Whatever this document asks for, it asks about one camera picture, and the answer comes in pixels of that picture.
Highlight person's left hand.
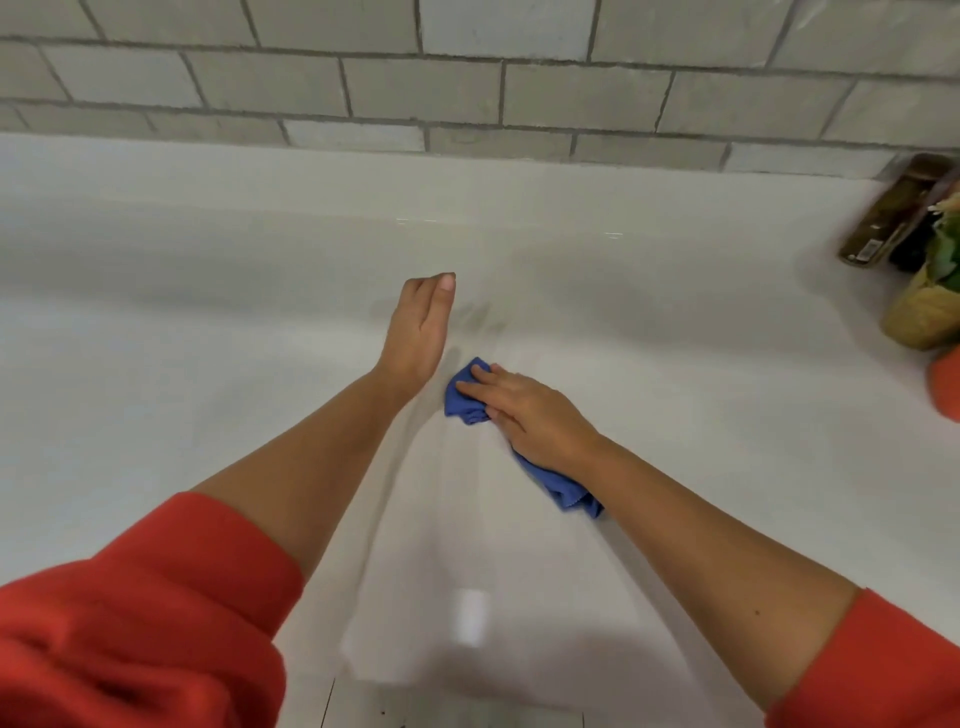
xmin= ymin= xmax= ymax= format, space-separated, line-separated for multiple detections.
xmin=372 ymin=272 xmax=457 ymax=406

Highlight person's right hand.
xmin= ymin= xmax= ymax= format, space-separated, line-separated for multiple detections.
xmin=455 ymin=362 xmax=605 ymax=481

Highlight blue cloth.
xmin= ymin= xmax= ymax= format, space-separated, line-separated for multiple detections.
xmin=443 ymin=356 xmax=606 ymax=520

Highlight brown spice jar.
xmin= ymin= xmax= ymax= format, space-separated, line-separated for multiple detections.
xmin=838 ymin=152 xmax=954 ymax=268

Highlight artificial flowers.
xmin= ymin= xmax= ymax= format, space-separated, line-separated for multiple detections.
xmin=879 ymin=191 xmax=960 ymax=352

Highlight large red plastic bottle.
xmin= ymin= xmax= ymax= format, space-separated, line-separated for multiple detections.
xmin=927 ymin=344 xmax=960 ymax=424

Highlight person's right forearm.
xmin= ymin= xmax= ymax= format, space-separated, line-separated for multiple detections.
xmin=581 ymin=438 xmax=860 ymax=710

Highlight person's left forearm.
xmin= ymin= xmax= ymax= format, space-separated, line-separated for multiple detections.
xmin=193 ymin=371 xmax=410 ymax=583

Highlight white countertop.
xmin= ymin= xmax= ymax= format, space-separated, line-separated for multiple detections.
xmin=0 ymin=133 xmax=960 ymax=728

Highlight red sleeve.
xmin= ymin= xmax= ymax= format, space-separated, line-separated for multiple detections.
xmin=764 ymin=588 xmax=960 ymax=728
xmin=0 ymin=491 xmax=306 ymax=728

